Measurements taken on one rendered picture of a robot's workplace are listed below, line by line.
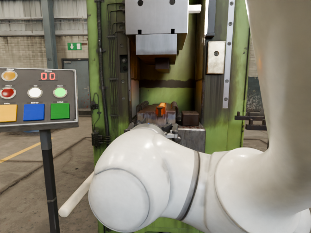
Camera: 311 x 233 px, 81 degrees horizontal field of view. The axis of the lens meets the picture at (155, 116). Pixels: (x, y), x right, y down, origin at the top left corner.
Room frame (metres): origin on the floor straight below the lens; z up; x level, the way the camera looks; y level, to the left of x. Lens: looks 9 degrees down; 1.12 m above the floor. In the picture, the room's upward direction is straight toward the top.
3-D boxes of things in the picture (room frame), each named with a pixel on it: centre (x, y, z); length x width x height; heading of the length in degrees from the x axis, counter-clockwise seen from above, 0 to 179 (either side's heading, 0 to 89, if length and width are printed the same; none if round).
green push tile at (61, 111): (0.81, 0.43, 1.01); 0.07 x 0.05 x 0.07; 110
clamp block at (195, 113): (0.98, -0.19, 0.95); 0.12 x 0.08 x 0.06; 175
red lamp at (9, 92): (0.79, 0.63, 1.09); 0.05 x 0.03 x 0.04; 85
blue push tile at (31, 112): (0.78, 0.52, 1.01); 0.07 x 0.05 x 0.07; 110
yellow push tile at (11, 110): (0.74, 0.61, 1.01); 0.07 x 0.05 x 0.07; 110
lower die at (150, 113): (1.14, -0.02, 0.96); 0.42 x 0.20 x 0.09; 175
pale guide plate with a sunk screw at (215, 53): (1.04, -0.33, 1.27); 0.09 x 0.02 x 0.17; 85
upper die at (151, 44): (1.14, -0.02, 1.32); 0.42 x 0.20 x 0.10; 175
